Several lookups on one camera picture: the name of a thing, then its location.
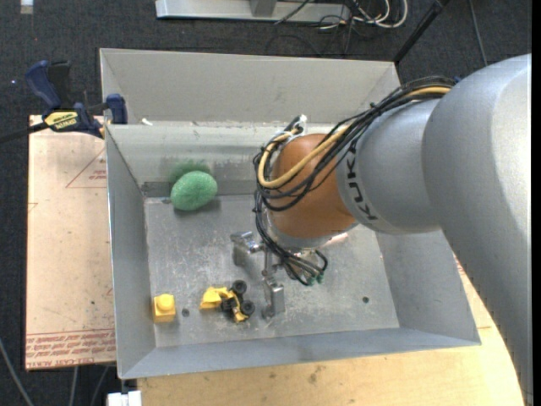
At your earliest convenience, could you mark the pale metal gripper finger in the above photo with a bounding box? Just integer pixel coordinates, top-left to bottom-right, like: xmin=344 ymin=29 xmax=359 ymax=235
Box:
xmin=229 ymin=231 xmax=260 ymax=266
xmin=260 ymin=275 xmax=287 ymax=321

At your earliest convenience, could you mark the yellow toy loader truck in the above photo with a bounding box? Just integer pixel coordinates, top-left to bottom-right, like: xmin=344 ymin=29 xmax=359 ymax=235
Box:
xmin=199 ymin=279 xmax=257 ymax=325

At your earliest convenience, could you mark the grey metal bin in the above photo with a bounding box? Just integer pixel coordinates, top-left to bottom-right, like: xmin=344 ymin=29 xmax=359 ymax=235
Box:
xmin=99 ymin=47 xmax=482 ymax=381

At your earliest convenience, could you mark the green oval sponge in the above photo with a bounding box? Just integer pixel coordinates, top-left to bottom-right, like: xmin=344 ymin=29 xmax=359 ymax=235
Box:
xmin=169 ymin=170 xmax=219 ymax=212

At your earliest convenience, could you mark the yellow toy brick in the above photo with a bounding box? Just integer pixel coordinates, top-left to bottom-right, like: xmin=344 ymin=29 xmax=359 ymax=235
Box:
xmin=152 ymin=293 xmax=178 ymax=325

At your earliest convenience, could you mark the brown cardboard board, red print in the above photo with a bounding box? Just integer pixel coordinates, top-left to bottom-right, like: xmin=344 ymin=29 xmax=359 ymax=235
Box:
xmin=25 ymin=114 xmax=117 ymax=371

